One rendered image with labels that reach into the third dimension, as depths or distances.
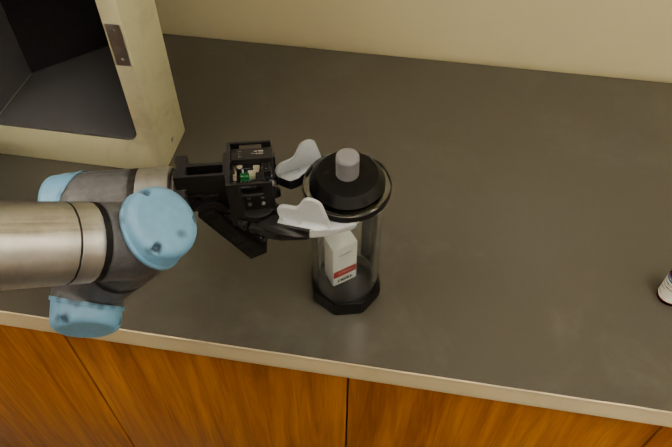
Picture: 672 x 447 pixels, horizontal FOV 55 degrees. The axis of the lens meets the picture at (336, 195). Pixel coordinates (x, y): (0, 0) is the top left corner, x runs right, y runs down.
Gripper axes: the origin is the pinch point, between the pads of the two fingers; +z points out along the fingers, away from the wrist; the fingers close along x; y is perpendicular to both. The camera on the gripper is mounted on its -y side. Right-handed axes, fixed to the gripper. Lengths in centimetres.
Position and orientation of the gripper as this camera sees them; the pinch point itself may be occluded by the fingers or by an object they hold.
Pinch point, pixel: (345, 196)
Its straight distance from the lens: 79.4
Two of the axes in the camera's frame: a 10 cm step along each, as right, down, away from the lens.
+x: -1.0, -7.4, 6.6
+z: 10.0, -0.7, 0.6
